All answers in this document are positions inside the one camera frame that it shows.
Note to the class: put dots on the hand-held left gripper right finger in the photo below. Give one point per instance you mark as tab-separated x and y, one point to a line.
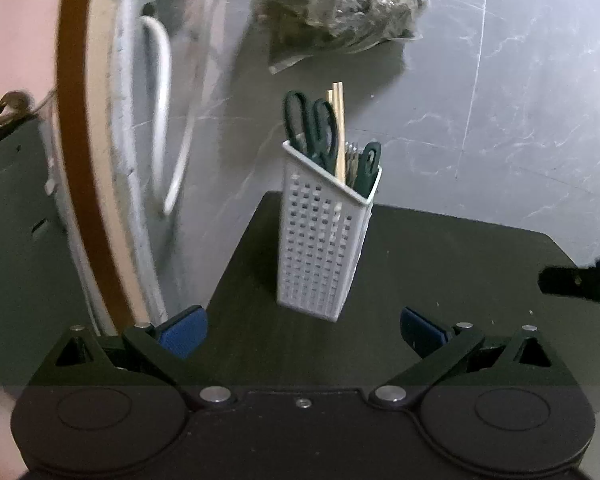
422	332

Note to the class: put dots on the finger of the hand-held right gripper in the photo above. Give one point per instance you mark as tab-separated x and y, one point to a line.
570	280

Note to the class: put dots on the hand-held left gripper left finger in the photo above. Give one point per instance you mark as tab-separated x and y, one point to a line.
185	332

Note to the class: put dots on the white perforated utensil basket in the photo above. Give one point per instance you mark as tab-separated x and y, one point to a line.
320	260

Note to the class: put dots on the light wooden chopstick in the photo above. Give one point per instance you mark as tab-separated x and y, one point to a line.
334	97
341	125

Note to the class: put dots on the plastic bag of dried greens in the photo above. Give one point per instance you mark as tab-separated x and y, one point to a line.
340	10

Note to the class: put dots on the brown wooden door frame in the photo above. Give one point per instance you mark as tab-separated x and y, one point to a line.
75	160

